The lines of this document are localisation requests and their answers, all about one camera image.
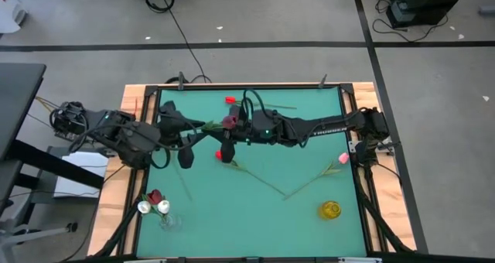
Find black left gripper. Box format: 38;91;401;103
157;100;209;145

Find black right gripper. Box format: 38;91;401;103
221;104;261;144

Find dark red artificial tulip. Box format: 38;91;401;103
200;114;239;133
147;189;164;207

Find white artificial tulip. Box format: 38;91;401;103
157;200;172;222
137;200;167;222

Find clear glass vase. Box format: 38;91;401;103
159;212;183;231

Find yellow glass vase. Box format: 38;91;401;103
317;200;343;220

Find green table mat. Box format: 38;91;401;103
135;87;367;258

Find white flat box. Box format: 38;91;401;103
53;150;110;199

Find black desk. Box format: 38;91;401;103
0;63;105;213

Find grey chair base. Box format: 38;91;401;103
0;200;78;263

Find black equipment cart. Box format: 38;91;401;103
386;0;473;29

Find black table frame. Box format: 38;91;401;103
88;72;430;263

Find black floor cable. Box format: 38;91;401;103
144;0;213;84

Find yellow wire bundle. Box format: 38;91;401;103
34;96;63;115

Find tangled black cables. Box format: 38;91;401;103
371;0;449;43

